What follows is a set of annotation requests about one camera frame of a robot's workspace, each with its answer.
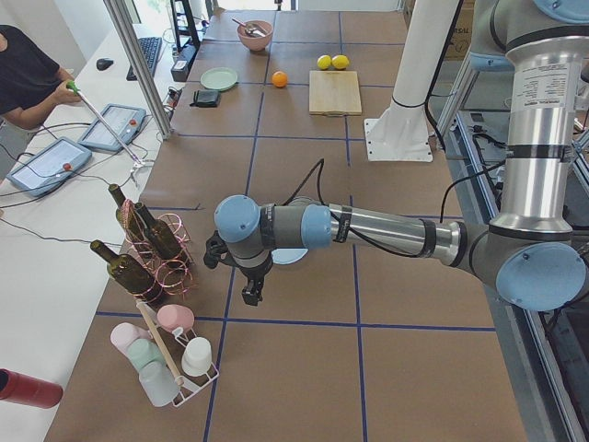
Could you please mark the cardboard box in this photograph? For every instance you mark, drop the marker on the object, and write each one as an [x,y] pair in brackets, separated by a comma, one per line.
[458,46]

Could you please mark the black folded cloth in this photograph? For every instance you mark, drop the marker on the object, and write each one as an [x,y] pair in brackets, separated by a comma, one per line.
[206,98]

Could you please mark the white cup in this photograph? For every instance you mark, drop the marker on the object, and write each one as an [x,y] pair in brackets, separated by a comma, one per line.
[197,357]

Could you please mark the aluminium frame post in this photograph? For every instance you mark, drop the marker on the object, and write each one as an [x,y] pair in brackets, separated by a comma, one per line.
[122,22]

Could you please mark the dark glass bottle front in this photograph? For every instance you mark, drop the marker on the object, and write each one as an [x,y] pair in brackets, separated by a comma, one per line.
[130,274]

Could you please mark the light grey cup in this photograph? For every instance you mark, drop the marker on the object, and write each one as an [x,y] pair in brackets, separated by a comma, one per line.
[158,384]

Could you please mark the mint green cup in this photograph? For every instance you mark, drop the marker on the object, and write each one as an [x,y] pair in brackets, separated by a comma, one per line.
[142,352]

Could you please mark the black computer mouse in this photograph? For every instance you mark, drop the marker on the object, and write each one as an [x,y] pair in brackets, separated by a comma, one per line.
[103,64]

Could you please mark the orange fruit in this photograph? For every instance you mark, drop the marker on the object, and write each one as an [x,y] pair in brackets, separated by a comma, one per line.
[279,79]

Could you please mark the black power box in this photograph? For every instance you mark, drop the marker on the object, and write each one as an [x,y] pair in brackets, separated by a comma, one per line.
[183,64]

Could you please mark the copper wire bottle rack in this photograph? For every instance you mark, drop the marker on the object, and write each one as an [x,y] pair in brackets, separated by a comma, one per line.
[175,280]

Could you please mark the red cylinder bottle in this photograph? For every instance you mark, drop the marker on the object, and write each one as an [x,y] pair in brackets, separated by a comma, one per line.
[26,390]

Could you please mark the green handled reacher stick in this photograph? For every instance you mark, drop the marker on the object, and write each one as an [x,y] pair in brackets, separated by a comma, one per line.
[139,163]

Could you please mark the yellow lemon left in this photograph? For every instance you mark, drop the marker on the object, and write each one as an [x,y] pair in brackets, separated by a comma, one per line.
[324,62]

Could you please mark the dark glass bottle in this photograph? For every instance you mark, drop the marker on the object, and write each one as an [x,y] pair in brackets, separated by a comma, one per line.
[161,237]
[130,274]
[125,215]

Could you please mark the yellow lemon right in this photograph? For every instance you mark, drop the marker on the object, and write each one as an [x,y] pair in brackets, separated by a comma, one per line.
[340,62]

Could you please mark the pink bowl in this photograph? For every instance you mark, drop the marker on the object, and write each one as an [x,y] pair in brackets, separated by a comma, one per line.
[256,42]

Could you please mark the black keyboard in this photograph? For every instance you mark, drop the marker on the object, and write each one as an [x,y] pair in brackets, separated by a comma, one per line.
[151,47]

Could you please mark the light green plate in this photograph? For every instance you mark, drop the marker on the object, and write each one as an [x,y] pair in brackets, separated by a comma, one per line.
[219,78]

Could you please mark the dark glass bottle middle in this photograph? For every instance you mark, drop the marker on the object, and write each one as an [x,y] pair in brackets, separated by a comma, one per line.
[161,237]

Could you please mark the light blue plate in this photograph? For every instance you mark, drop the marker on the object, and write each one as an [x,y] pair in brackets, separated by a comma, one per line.
[288,256]

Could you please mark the white wire cup rack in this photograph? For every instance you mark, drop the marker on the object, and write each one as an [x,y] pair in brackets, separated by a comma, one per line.
[172,346]

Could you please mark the teach pendant tablet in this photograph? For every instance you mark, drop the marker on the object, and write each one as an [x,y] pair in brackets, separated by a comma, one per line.
[50,167]
[126,121]

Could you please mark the near teach pendant tablet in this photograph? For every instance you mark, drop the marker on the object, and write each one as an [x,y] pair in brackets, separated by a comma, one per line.
[50,167]

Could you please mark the pink cup upper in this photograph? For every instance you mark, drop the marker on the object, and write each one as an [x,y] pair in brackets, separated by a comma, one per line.
[173,316]

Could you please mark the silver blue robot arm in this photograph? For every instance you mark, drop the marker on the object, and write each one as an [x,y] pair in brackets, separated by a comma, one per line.
[525,252]

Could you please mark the far teach pendant tablet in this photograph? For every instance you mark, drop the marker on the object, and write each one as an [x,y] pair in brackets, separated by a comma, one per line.
[126,121]

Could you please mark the person in black shirt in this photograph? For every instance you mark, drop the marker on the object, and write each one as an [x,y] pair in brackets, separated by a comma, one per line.
[32,83]

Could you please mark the dark glass bottle back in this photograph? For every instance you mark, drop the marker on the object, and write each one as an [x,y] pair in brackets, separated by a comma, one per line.
[125,215]

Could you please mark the metal spoon in bowl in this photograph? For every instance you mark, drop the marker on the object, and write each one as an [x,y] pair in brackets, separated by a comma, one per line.
[251,29]

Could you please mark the wooden cutting board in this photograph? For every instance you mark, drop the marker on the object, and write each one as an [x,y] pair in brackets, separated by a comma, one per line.
[334,93]

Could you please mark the pale pink cup left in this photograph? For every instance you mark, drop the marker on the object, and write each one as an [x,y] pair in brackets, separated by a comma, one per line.
[125,333]

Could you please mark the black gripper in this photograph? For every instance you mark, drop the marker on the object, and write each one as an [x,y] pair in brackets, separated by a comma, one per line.
[252,273]

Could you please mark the yellow lemon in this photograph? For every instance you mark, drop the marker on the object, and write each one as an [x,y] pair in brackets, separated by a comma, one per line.
[324,62]
[340,62]

